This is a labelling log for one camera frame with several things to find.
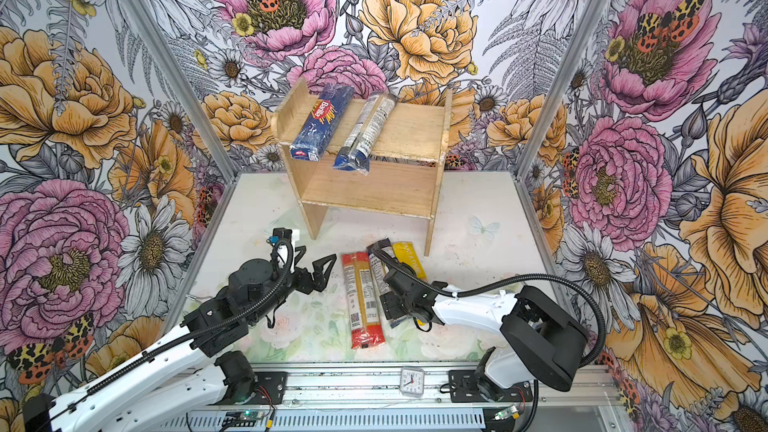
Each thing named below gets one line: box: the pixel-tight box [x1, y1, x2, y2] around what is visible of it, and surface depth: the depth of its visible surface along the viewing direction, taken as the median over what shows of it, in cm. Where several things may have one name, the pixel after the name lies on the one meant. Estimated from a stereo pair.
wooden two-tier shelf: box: [271, 77, 453, 256], surface depth 81 cm
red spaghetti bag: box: [342, 251, 386, 349], surface depth 87 cm
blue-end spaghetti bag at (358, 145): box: [333, 91, 399, 175], surface depth 68 cm
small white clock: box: [400, 368, 425, 398], surface depth 75 cm
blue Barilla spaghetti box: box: [289, 83, 354, 162], surface depth 70 cm
